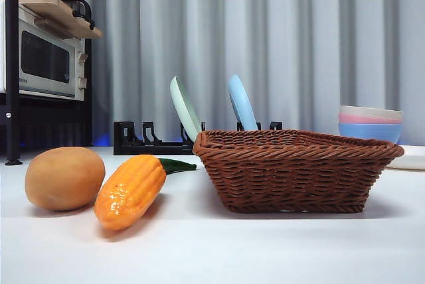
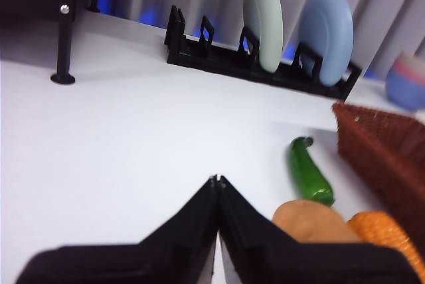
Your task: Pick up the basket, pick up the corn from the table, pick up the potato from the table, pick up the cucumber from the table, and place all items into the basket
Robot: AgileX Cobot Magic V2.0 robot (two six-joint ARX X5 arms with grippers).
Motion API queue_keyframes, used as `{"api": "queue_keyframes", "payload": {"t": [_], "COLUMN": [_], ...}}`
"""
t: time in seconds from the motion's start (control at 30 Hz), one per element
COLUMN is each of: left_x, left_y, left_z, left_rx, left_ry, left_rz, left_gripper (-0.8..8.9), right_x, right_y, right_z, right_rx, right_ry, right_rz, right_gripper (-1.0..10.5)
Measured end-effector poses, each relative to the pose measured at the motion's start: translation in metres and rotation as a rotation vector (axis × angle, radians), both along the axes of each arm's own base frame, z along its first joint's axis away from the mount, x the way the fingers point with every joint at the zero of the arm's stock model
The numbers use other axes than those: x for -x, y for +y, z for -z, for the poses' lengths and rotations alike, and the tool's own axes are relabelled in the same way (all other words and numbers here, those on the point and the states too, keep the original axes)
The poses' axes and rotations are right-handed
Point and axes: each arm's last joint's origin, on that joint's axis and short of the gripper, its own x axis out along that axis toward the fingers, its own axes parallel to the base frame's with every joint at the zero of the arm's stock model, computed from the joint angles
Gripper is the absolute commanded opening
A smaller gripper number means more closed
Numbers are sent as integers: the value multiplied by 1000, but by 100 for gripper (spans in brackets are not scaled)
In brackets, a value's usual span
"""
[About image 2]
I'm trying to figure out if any green cucumber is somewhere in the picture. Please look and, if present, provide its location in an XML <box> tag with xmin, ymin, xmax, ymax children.
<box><xmin>288</xmin><ymin>136</ymin><xmax>335</xmax><ymax>207</ymax></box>

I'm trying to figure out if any blue bowl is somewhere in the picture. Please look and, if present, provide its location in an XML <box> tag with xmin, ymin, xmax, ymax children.
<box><xmin>385</xmin><ymin>64</ymin><xmax>425</xmax><ymax>111</ymax></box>

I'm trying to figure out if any pale blue plate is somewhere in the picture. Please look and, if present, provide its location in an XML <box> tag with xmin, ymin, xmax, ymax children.
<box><xmin>297</xmin><ymin>0</ymin><xmax>355</xmax><ymax>86</ymax></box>

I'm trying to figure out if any pale green plate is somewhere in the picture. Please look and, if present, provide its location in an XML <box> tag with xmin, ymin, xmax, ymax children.
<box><xmin>243</xmin><ymin>0</ymin><xmax>284</xmax><ymax>73</ymax></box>

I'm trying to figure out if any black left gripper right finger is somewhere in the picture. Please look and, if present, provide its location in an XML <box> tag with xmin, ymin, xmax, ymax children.
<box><xmin>218</xmin><ymin>175</ymin><xmax>420</xmax><ymax>284</ymax></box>

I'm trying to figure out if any pink bowl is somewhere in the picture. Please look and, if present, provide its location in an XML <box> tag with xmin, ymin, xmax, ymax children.
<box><xmin>393</xmin><ymin>57</ymin><xmax>425</xmax><ymax>78</ymax></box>

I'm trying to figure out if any brown wicker basket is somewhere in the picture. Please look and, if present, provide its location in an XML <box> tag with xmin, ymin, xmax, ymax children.
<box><xmin>331</xmin><ymin>102</ymin><xmax>425</xmax><ymax>248</ymax></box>

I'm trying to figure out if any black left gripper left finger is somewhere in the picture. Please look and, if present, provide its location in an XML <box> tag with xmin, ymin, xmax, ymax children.
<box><xmin>15</xmin><ymin>175</ymin><xmax>220</xmax><ymax>284</ymax></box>

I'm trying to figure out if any orange corn cob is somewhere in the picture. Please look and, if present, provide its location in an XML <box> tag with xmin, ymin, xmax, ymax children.
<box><xmin>347</xmin><ymin>210</ymin><xmax>425</xmax><ymax>275</ymax></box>

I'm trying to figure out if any black dish rack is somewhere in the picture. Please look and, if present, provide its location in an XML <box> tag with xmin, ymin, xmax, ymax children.
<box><xmin>164</xmin><ymin>5</ymin><xmax>363</xmax><ymax>101</ymax></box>

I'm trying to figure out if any black metal shelf frame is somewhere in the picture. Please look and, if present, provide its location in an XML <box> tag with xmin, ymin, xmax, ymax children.
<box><xmin>0</xmin><ymin>0</ymin><xmax>102</xmax><ymax>85</ymax></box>

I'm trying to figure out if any tan potato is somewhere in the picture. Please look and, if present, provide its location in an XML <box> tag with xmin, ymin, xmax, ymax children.
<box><xmin>272</xmin><ymin>199</ymin><xmax>363</xmax><ymax>244</ymax></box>

